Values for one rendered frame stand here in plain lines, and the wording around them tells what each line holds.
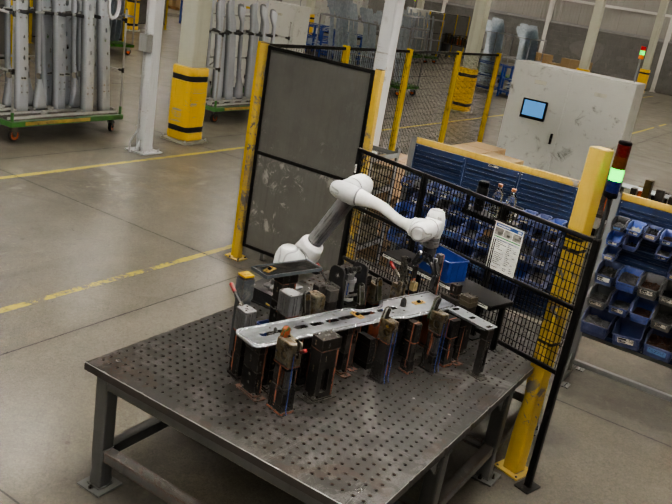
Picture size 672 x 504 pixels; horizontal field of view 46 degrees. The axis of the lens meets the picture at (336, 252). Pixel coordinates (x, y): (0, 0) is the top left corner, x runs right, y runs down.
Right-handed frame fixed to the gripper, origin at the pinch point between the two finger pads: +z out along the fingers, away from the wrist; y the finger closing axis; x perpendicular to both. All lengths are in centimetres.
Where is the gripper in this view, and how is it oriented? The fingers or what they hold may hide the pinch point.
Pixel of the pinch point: (422, 280)
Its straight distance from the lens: 434.9
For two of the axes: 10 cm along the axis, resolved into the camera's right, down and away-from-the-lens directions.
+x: 7.5, -1.0, 6.5
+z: -1.6, 9.3, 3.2
